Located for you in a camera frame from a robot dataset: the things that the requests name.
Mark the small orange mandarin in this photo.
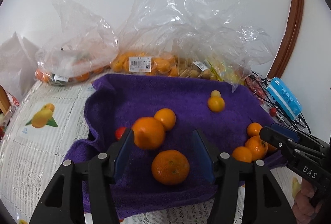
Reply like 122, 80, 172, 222
154, 108, 176, 131
232, 146, 252, 163

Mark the small orange kumquat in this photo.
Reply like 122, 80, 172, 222
246, 122, 263, 137

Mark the small red apple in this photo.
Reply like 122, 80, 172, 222
114, 127, 126, 141

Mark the large textured orange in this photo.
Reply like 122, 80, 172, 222
151, 150, 190, 185

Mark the oval orange mandarin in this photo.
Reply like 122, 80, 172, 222
207, 96, 225, 113

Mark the small yellow-brown fruit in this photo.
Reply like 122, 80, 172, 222
210, 90, 221, 98

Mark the bag of red fruits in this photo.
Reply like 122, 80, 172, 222
245, 77, 268, 104

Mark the person's right hand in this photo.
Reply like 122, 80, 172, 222
292, 179, 323, 224

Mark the blue tissue pack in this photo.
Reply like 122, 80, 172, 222
266, 77, 302, 120

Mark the small red fruit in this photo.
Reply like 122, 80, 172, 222
269, 108, 277, 117

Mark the purple towel-lined tray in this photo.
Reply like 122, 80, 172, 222
66, 73, 273, 218

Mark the wooden chair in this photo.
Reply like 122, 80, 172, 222
0, 86, 11, 114

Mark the white plastic bag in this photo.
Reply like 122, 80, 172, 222
0, 33, 39, 102

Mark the clear bag of tangerines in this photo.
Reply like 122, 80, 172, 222
35, 0, 119, 86

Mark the clear bag of oranges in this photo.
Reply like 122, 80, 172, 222
110, 0, 275, 88

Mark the black cable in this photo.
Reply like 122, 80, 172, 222
248, 71, 313, 134

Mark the brown wooden door frame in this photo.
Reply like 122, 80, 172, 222
267, 0, 305, 79

